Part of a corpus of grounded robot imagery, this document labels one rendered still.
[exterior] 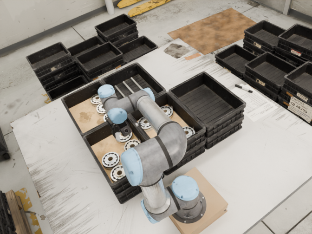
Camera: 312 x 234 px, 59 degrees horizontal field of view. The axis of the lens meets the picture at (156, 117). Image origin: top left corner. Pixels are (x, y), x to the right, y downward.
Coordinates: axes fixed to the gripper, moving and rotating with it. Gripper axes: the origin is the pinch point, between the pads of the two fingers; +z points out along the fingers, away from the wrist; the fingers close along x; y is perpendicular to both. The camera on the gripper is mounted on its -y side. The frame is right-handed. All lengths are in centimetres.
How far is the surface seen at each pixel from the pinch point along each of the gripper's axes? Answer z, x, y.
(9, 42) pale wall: 83, 14, 332
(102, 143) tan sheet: 14.1, 8.7, 16.5
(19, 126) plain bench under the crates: 27, 47, 85
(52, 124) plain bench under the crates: 27, 26, 69
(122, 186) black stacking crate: 10.0, 14.8, -18.2
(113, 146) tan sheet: 14.1, 4.5, 10.0
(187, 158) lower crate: 22.8, -26.1, -20.7
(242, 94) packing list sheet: 27, -93, -4
